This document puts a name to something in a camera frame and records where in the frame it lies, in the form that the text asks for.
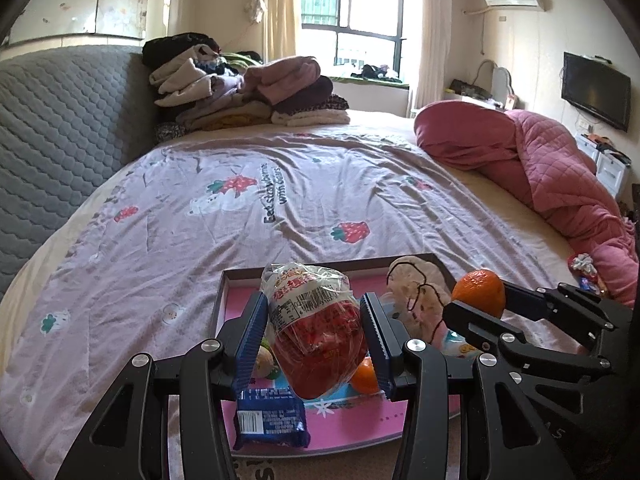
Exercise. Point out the green fuzzy scrunchie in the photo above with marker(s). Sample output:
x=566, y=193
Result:
x=272, y=375

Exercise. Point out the shallow box with pink bottom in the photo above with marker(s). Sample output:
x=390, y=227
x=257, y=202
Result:
x=350, y=425

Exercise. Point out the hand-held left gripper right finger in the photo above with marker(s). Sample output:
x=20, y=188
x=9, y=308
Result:
x=377, y=345

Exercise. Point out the cream scrunchie with black trim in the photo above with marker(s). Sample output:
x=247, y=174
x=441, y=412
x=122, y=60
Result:
x=415, y=285

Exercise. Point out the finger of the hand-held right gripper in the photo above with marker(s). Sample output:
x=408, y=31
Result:
x=525, y=300
x=475, y=327

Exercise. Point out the cluttered dressing table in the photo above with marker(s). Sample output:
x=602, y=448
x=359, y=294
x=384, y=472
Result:
x=465, y=92

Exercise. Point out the orange mandarin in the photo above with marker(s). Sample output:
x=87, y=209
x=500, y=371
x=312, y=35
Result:
x=477, y=290
x=364, y=377

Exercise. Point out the pile of folded clothes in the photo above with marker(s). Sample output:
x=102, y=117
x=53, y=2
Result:
x=240, y=90

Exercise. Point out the white drawer cabinet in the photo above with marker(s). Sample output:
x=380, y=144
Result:
x=605, y=165

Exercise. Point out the dark clothes heap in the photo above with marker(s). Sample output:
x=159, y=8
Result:
x=375, y=71

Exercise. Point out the toy egg with blue top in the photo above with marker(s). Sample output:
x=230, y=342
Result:
x=455, y=347

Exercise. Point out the red toy egg clear wrapper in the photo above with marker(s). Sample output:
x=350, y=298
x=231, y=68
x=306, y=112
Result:
x=315, y=340

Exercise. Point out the black wall television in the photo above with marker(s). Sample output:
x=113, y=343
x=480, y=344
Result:
x=595, y=90

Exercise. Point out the window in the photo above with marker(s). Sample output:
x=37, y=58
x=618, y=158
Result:
x=360, y=5

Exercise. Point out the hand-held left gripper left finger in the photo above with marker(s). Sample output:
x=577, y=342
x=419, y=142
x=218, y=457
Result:
x=250, y=345

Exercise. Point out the pink quilted blanket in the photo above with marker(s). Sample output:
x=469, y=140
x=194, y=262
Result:
x=540, y=160

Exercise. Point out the blue cookie packet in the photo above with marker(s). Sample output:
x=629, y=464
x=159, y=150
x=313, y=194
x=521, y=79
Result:
x=270, y=415

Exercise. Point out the white curtain tassel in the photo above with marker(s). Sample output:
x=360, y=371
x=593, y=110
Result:
x=255, y=10

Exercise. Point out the grey quilted headboard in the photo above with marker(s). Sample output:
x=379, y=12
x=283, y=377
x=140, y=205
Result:
x=60, y=135

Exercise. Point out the cream curtain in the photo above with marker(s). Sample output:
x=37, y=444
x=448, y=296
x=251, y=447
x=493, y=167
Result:
x=282, y=5
x=435, y=35

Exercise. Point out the green windowsill cushion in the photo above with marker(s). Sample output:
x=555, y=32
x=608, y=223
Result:
x=350, y=81

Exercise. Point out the walnut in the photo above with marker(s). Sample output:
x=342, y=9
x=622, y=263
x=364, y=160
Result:
x=263, y=357

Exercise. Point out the white knotted toy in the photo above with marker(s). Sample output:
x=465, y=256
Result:
x=582, y=263

